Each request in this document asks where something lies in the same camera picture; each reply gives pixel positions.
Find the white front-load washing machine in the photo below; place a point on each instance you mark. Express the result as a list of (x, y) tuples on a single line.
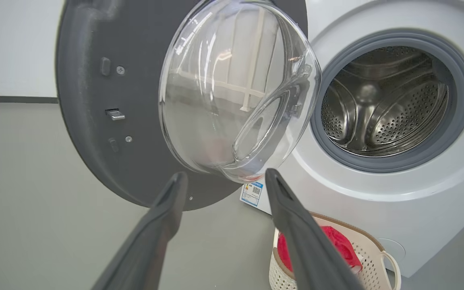
[(397, 201)]

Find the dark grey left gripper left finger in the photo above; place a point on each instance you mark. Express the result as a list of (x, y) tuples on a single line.
[(151, 237)]

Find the dark round glass washer door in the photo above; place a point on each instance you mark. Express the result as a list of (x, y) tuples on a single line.
[(95, 141)]

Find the red cloth garment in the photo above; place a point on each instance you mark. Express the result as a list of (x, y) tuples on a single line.
[(342, 245)]

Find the blue energy label sticker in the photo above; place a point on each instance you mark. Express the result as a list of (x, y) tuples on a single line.
[(252, 193)]

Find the stainless steel washing machine drum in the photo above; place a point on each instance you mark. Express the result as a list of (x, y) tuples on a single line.
[(385, 104)]

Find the round drain filter cover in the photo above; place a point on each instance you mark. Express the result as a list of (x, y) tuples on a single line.
[(393, 247)]

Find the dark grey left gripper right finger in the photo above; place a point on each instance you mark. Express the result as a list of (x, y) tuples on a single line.
[(304, 249)]

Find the cream perforated laundry basket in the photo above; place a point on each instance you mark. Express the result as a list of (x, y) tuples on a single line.
[(371, 257)]

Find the grey rubber door gasket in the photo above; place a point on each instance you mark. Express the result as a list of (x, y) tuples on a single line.
[(461, 80)]

